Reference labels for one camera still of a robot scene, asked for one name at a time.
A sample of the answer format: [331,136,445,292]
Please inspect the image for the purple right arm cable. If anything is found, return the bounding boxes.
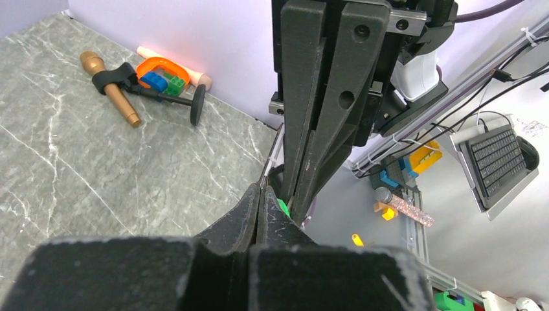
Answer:
[454,0,526,23]

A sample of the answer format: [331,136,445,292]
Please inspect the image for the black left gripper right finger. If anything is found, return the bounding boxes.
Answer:
[249,185,436,310]

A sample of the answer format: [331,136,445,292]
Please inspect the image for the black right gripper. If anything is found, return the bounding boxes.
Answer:
[271,1,458,223]

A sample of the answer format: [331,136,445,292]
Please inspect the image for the pink glitter tube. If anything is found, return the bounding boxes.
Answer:
[375,187,434,227]

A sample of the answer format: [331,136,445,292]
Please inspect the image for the orange plastic ring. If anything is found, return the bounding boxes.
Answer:
[135,56,191,93]

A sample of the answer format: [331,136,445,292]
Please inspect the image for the silver metal key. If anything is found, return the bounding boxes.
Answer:
[258,151,276,189]

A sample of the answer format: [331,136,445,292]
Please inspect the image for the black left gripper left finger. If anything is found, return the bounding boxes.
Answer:
[1,183,261,310]

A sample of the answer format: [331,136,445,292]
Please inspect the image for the green toy brick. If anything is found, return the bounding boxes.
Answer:
[163,72,186,97]

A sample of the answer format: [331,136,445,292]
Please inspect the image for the green key tag keyring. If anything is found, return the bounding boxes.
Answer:
[277,198,291,218]

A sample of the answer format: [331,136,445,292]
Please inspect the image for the aluminium frame rail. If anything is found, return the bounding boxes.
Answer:
[344,23,548,176]

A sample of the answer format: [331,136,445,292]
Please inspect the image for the black computer keyboard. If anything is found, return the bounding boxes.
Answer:
[459,125,528,210]

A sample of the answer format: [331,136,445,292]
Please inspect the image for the black computer mouse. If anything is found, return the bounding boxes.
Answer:
[517,136,540,170]

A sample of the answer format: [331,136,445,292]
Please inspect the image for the blue toy brick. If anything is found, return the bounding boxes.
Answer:
[140,71,168,93]

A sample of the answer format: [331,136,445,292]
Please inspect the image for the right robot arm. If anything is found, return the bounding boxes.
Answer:
[271,0,458,222]

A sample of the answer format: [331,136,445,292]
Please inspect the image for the black microphone stand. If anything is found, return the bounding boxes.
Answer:
[91,62,207,127]

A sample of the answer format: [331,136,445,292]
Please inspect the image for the orange pink object at wall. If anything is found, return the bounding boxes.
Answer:
[136,46,212,91]

